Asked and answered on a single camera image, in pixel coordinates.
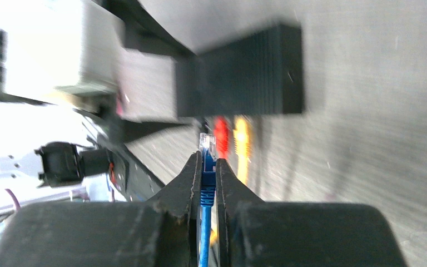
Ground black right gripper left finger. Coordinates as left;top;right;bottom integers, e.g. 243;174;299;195
0;152;202;266

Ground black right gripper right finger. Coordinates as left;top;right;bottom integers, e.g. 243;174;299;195
216;159;406;266

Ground blue ethernet cable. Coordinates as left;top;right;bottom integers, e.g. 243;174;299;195
198;132;218;267

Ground yellow ethernet cable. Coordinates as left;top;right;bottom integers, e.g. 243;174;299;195
233;115;254;186

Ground red ethernet cable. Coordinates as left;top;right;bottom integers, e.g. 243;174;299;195
212;116;230;160

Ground black network switch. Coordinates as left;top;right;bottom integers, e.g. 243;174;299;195
175;23;305;117

